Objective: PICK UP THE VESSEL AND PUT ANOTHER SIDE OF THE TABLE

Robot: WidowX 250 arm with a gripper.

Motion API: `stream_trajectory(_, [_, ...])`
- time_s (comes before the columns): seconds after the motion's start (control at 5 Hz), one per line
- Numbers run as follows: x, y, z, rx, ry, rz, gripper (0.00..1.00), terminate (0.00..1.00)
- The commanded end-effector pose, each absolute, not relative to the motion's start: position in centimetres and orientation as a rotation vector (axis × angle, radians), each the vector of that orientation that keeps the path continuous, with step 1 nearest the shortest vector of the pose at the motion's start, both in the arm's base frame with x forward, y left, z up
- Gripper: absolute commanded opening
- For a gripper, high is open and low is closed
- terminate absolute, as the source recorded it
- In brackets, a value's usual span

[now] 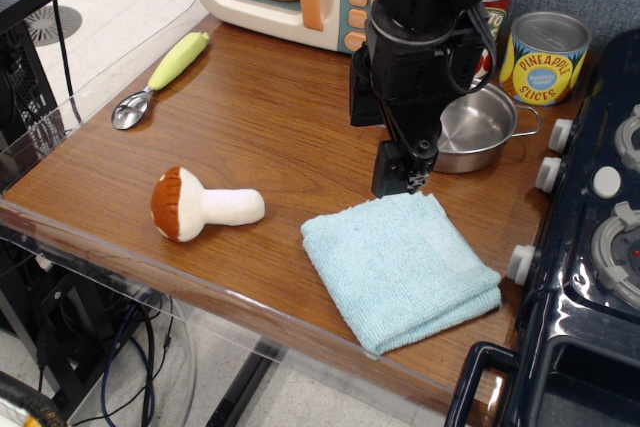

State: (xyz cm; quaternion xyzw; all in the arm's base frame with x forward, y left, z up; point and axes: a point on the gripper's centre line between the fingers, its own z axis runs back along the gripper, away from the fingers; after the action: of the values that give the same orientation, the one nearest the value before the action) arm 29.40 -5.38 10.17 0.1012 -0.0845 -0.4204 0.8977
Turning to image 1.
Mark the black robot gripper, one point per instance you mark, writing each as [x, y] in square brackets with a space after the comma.
[405, 79]

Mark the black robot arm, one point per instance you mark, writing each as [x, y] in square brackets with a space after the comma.
[419, 14]

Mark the pineapple slices can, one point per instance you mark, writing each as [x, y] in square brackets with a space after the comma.
[544, 57]

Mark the green handled metal spoon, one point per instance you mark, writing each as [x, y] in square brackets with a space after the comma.
[132, 109]

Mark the tomato sauce can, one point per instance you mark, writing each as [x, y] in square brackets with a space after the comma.
[497, 13]

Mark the plush brown white mushroom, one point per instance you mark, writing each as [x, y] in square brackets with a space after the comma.
[181, 207]

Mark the dark blue toy stove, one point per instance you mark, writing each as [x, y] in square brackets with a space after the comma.
[576, 362]

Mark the light blue folded cloth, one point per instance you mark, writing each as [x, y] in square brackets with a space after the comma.
[398, 270]

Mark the small stainless steel pot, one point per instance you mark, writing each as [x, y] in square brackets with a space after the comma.
[476, 128]

